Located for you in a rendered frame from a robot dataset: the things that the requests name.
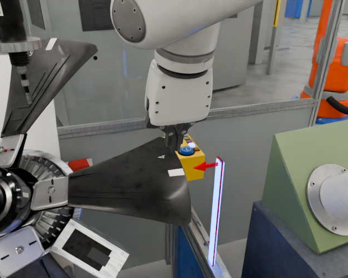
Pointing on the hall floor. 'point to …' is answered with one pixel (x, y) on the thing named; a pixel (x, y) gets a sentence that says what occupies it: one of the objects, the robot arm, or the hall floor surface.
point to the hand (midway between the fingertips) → (174, 139)
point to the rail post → (175, 251)
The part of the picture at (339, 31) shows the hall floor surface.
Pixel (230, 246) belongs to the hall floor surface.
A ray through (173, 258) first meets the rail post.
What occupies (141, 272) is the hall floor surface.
